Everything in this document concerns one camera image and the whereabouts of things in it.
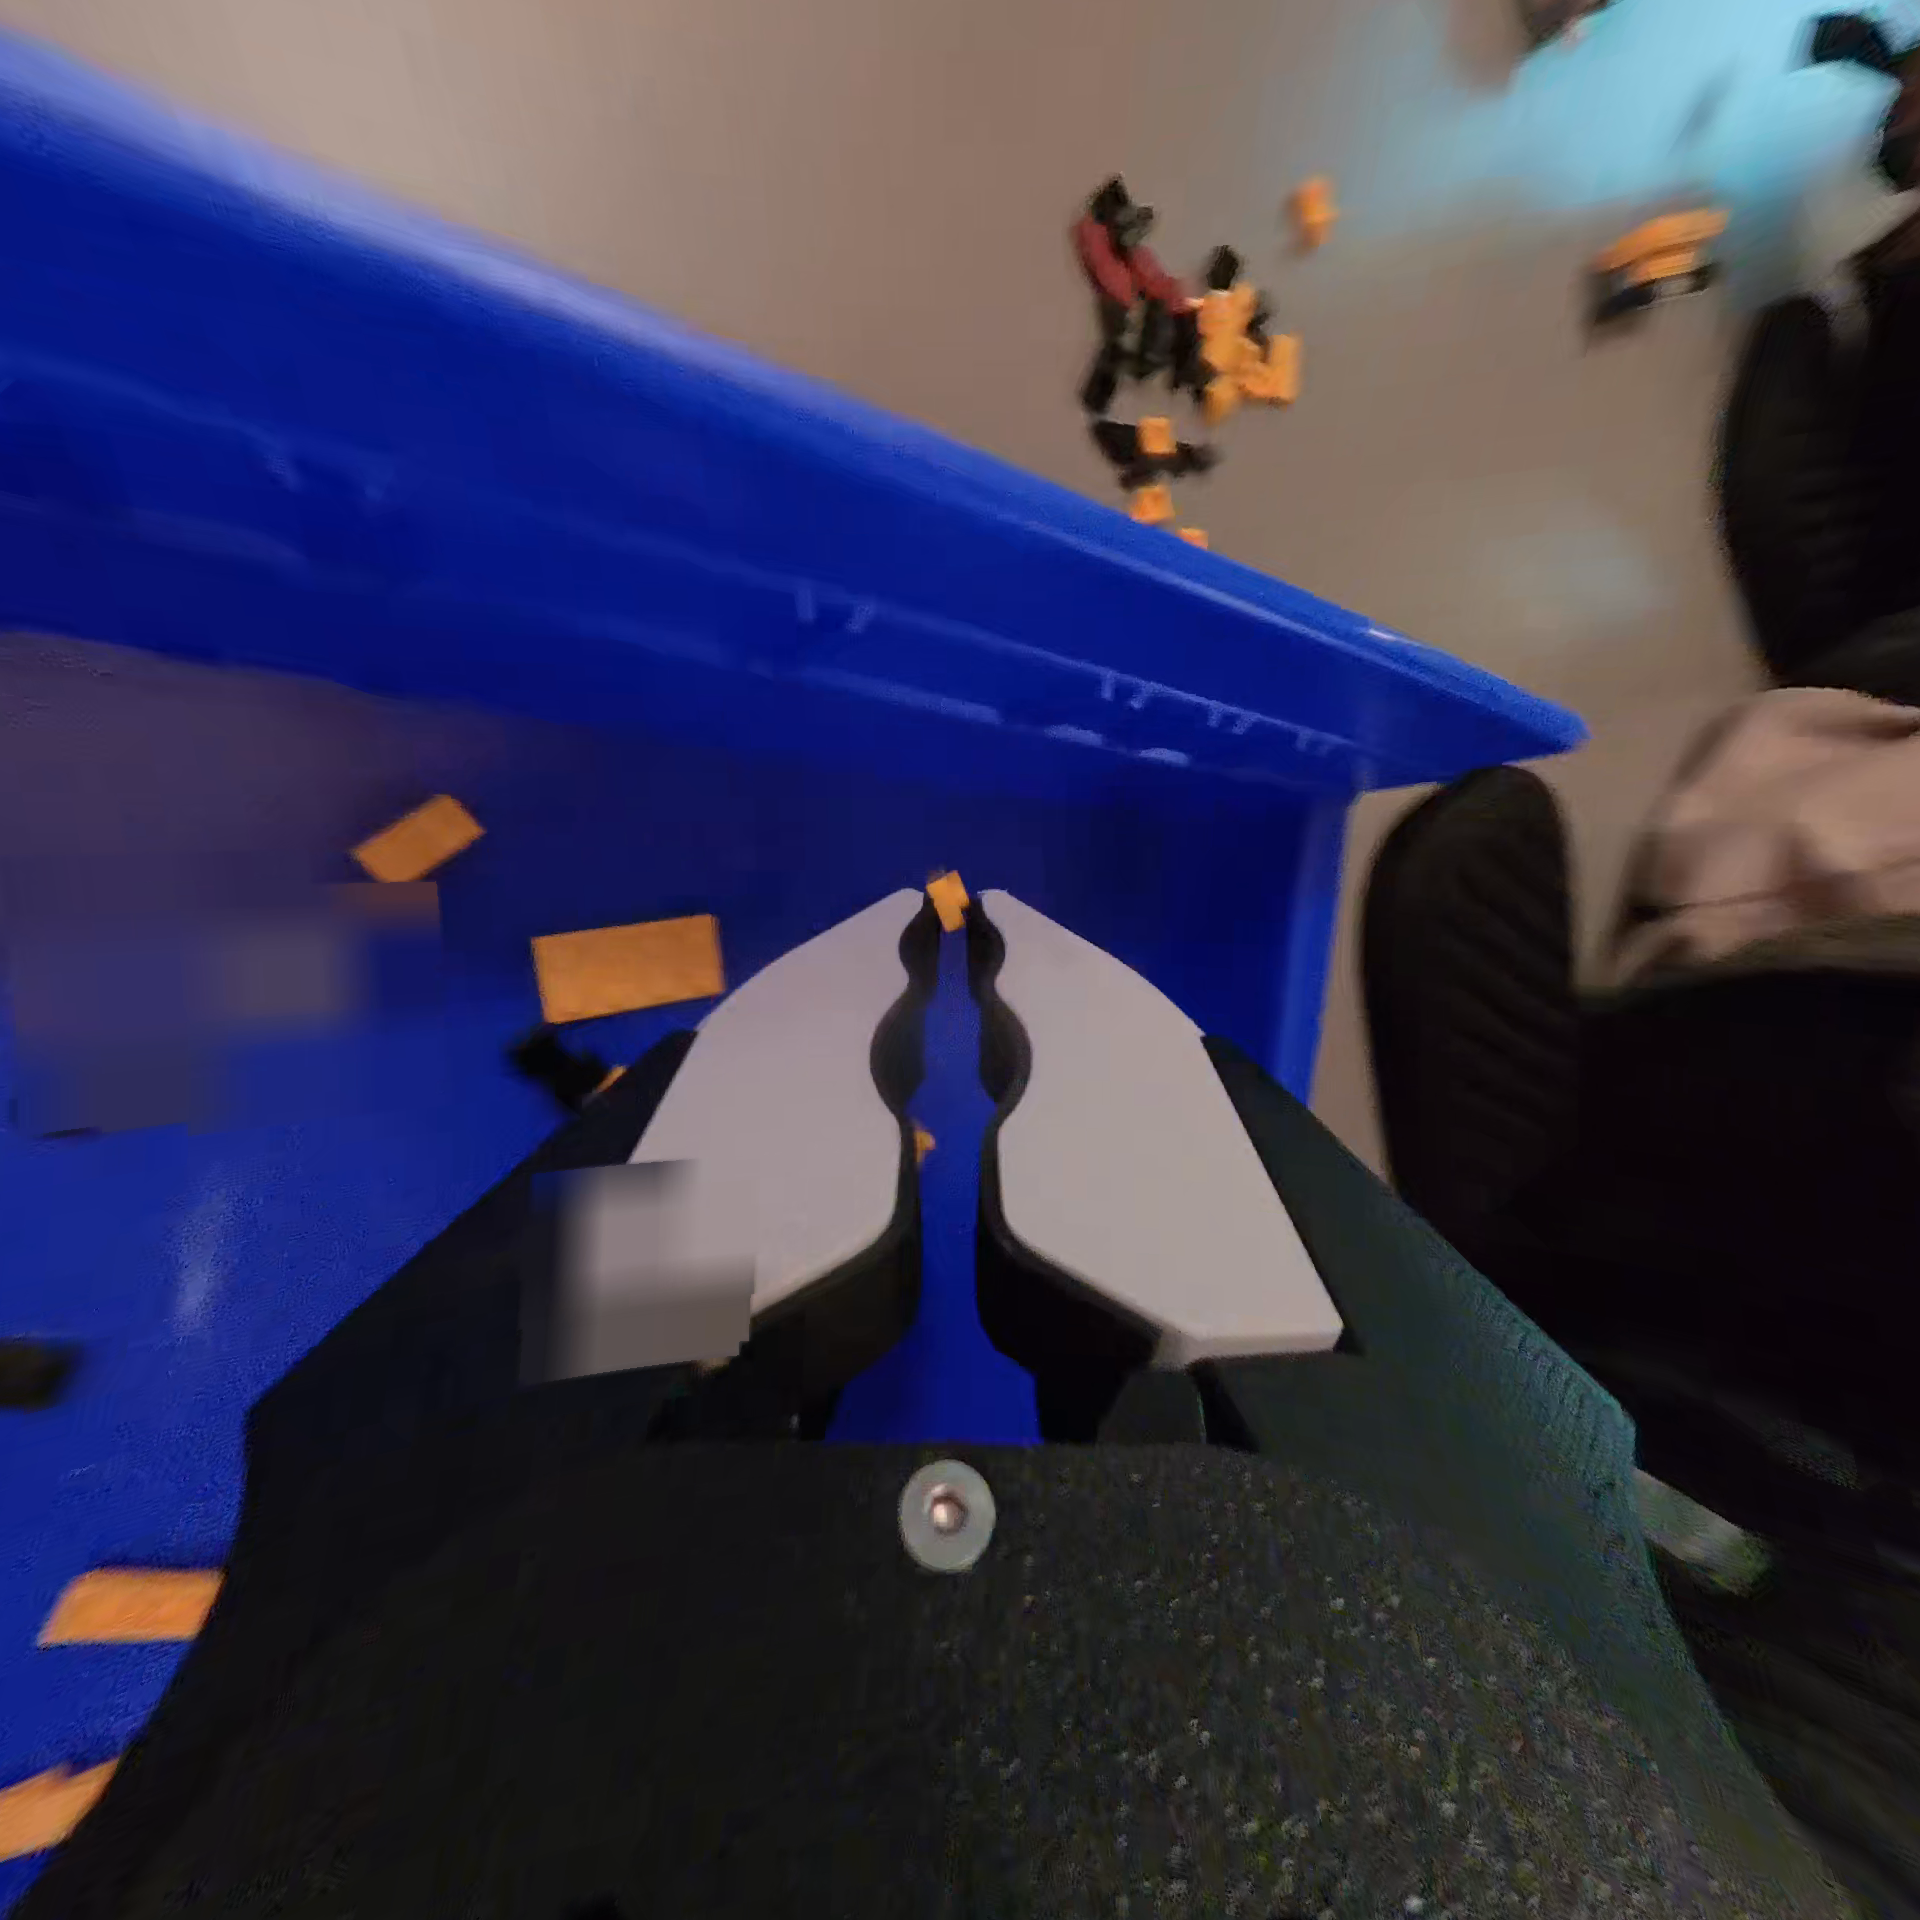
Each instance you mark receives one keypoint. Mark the blue plastic bin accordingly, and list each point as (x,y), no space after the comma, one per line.
(599,600)

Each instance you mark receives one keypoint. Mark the orange grey brick assembly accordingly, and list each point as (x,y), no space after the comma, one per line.
(1657,263)

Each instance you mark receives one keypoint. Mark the grey desk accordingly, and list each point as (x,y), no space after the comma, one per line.
(751,225)

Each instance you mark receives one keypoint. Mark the pink sweatshirt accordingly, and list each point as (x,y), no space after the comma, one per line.
(1770,825)

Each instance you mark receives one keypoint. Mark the orange plate brick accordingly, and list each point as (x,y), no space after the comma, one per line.
(626,968)
(136,1604)
(949,902)
(416,838)
(53,1809)

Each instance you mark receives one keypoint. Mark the small black brick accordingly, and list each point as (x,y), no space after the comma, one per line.
(555,1065)

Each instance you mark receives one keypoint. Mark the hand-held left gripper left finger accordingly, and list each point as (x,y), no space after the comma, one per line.
(779,1080)

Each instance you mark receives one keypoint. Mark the pile of small loose bricks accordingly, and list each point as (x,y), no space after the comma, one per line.
(1185,330)

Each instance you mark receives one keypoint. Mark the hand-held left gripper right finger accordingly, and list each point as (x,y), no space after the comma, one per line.
(1154,1154)

